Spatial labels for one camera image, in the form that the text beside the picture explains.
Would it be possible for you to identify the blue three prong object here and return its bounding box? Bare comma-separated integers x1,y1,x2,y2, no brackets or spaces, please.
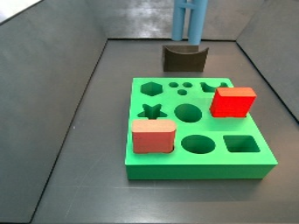
173,0,209,46

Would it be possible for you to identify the black curved fixture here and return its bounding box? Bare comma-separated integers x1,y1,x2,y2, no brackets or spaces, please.
163,45,210,72

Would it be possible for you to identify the bright red rectangular block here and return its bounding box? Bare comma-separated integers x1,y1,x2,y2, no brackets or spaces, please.
210,87,258,118

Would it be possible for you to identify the dull red rounded block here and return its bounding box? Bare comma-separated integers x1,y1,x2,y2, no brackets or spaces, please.
131,119,177,154

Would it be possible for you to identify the green shape sorter board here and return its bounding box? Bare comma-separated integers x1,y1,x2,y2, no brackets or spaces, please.
126,78,278,179

